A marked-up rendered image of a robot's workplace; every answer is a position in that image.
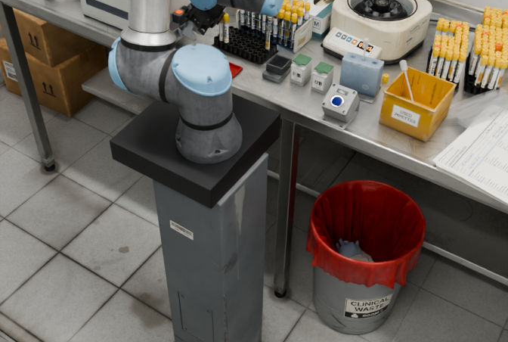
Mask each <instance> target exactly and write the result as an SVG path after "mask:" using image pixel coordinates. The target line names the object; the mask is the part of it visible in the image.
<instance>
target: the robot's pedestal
mask: <svg viewBox="0 0 508 342"><path fill-rule="evenodd" d="M267 177H268V154H267V153H264V154H263V155H262V156H261V157H260V158H259V159H258V160H257V161H256V162H255V163H254V164H253V165H252V166H251V167H250V168H249V170H248V171H247V172H246V173H245V174H244V175H243V176H242V177H241V178H240V179H239V180H238V181H237V182H236V183H235V185H234V186H233V187H232V188H231V189H230V190H229V191H228V192H227V193H226V194H225V195H224V196H223V197H222V198H221V200H220V201H219V202H218V203H217V204H216V205H215V206H214V207H213V208H212V209H210V208H208V207H206V206H204V205H202V204H200V203H198V202H196V201H194V200H192V199H190V198H189V197H186V196H185V195H183V194H181V193H179V192H177V191H175V190H173V189H171V188H169V187H167V186H165V185H163V184H161V183H159V182H157V181H155V180H153V188H154V194H155V200H156V210H157V215H158V222H159V227H160V238H161V244H162V249H163V260H164V266H165V272H166V282H167V288H168V294H169V304H170V310H171V316H172V327H173V332H174V338H175V342H262V307H263V285H264V264H265V221H266V199H267Z"/></svg>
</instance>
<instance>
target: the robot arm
mask: <svg viewBox="0 0 508 342"><path fill-rule="evenodd" d="M190 2H191V3H190V4H189V5H188V6H187V7H186V9H185V10H184V13H183V15H182V17H181V19H180V20H179V22H178V31H179V35H180V36H183V35H186V36H187V37H188V38H190V39H192V40H196V38H197V37H196V35H195V34H194V32H195V33H198V34H200V35H203V36H204V34H205V33H206V31H207V30H208V28H210V27H211V28H213V27H214V26H215V25H216V24H217V25H218V24H219V22H220V21H221V19H222V18H223V16H224V15H225V12H223V10H224V9H225V8H226V7H230V8H236V9H240V10H244V11H250V12H253V13H257V14H259V15H262V14H263V15H267V16H272V17H273V16H276V15H277V14H278V13H279V12H280V10H281V8H282V5H283V0H190ZM170 9H171V0H129V24H128V26H127V27H126V28H125V29H124V30H123V31H122V32H121V35H120V37H119V38H118V39H117V40H116V41H115V42H114V43H113V45H112V47H111V48H112V51H111V52H110V54H109V60H108V66H109V71H110V76H111V78H112V80H113V82H114V83H115V84H116V85H117V86H118V87H119V88H121V89H124V90H126V91H128V92H130V93H132V94H134V95H142V96H145V97H148V98H152V99H155V100H158V101H162V102H166V103H168V104H173V105H175V106H178V107H179V112H180V119H179V122H178V127H177V130H176V133H175V140H176V145H177V149H178V151H179V152H180V154H181V155H182V156H183V157H185V158H186V159H188V160H190V161H192V162H195V163H201V164H213V163H220V162H222V161H225V160H227V159H229V158H231V157H233V156H234V155H235V154H236V153H237V152H238V151H239V149H240V147H241V145H242V141H243V135H242V129H241V126H240V124H239V122H238V121H237V118H236V117H235V115H234V112H233V102H232V90H231V83H232V75H231V71H230V66H229V63H228V59H227V58H226V57H225V55H224V54H223V53H222V52H221V51H219V50H218V49H217V48H214V47H212V46H210V45H204V44H195V46H192V45H186V46H184V47H182V48H180V49H176V48H175V46H176V44H175V43H176V36H175V34H174V33H173V32H172V31H171V30H170V29H169V24H170ZM220 17H221V18H220ZM219 19H220V20H219ZM204 30H205V32H204Z"/></svg>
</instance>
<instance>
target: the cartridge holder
mask: <svg viewBox="0 0 508 342"><path fill-rule="evenodd" d="M292 63H293V62H292V59H290V58H286V57H284V56H281V55H278V54H276V55H275V56H273V58H272V59H270V61H269V62H268V63H267V64H266V70H265V71H264V72H263V73H262V77H265V78H266V79H270V80H273V81H275V82H280V81H281V80H282V79H283V78H284V77H285V76H286V75H287V74H288V73H289V72H290V69H291V64H292Z"/></svg>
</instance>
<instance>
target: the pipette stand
mask: <svg viewBox="0 0 508 342"><path fill-rule="evenodd" d="M362 59H363V55H360V54H355V53H353V52H350V51H347V53H346V54H345V56H344V58H343V59H342V67H341V73H340V80H339V84H340V85H341V86H345V87H346V88H349V89H352V90H355V91H356V92H357V93H358V97H359V99H361V100H363V101H367V102H370V103H373V101H374V99H375V97H376V96H377V94H378V93H379V91H380V89H381V86H380V83H381V79H382V74H383V66H384V61H381V60H377V59H375V58H369V57H367V56H365V58H364V61H363V60H362Z"/></svg>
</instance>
